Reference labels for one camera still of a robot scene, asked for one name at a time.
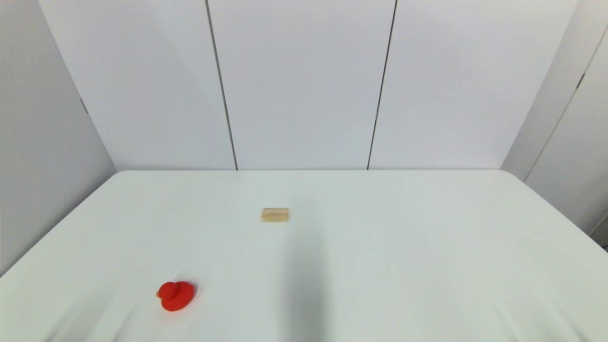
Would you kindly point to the red rubber duck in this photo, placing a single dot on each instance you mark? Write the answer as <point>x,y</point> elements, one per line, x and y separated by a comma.
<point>176,298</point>

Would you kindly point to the small wooden block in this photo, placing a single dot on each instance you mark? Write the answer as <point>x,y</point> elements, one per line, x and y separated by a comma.
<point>274,215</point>

